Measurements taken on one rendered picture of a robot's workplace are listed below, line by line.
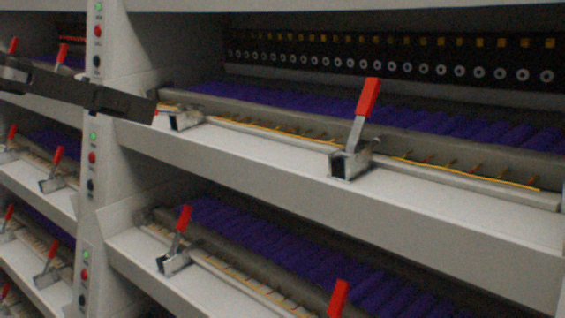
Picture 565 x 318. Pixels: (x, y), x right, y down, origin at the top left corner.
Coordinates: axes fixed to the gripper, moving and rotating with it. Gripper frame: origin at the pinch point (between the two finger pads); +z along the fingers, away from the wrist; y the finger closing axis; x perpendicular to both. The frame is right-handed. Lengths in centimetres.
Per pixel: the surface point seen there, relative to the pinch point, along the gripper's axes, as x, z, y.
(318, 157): 0.1, 10.3, 21.5
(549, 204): 1.1, 11.0, 41.9
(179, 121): 0.0, 7.2, 1.0
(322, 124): 3.7, 12.3, 19.2
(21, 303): -53, 25, -71
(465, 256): -3.9, 8.1, 38.7
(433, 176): 1.1, 11.0, 33.3
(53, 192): -19.3, 12.7, -42.0
